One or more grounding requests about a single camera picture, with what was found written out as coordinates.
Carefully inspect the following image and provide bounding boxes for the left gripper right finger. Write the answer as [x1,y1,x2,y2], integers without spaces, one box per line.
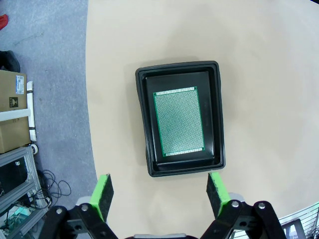
[199,171,287,239]

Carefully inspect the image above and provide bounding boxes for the black bag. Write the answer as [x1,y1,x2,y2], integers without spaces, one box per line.
[0,50,21,73]

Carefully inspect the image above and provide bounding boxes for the black ESD tray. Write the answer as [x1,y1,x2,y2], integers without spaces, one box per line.
[135,60,226,178]

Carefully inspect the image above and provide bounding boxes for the cardboard box with label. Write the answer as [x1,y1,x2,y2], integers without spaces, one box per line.
[0,69,27,112]

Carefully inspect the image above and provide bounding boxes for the plain cardboard box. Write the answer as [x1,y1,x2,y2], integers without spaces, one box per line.
[0,116,32,154]

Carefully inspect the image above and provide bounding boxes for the black floor cables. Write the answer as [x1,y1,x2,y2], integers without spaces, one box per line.
[34,169,72,209]

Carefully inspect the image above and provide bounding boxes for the green perforated circuit board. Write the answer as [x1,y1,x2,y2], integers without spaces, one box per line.
[152,86,206,157]

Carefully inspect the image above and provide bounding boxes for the white cable duct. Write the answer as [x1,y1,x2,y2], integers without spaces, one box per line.
[26,81,37,142]

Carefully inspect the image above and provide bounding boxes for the grey metal equipment panel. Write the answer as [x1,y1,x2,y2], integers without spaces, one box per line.
[278,202,319,239]

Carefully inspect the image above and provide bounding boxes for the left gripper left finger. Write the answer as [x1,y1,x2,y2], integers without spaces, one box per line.
[44,173,119,239]

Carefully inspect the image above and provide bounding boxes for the aluminium profile frame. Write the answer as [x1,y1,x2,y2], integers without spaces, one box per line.
[0,146,49,239]

